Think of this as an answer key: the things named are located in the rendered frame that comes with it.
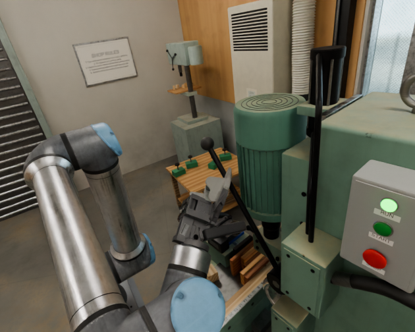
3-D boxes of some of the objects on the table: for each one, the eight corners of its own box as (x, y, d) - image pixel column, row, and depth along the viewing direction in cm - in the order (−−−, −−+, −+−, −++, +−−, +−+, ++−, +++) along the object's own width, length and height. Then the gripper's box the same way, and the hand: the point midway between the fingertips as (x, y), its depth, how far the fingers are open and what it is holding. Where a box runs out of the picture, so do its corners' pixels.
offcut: (219, 279, 90) (217, 271, 88) (209, 284, 89) (208, 276, 87) (213, 270, 94) (211, 263, 92) (203, 275, 92) (202, 268, 90)
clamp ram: (239, 244, 103) (238, 226, 98) (253, 253, 97) (252, 236, 93) (223, 257, 98) (221, 240, 94) (237, 268, 93) (235, 250, 88)
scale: (313, 230, 97) (313, 230, 97) (317, 232, 96) (317, 232, 96) (217, 326, 71) (217, 325, 71) (220, 329, 70) (220, 329, 70)
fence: (319, 234, 102) (320, 223, 99) (323, 236, 101) (324, 225, 98) (205, 350, 71) (203, 339, 68) (209, 355, 70) (207, 344, 67)
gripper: (187, 236, 50) (211, 153, 59) (163, 246, 67) (184, 180, 76) (225, 249, 52) (242, 166, 61) (192, 255, 69) (210, 190, 78)
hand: (219, 177), depth 69 cm, fingers closed on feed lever, 14 cm apart
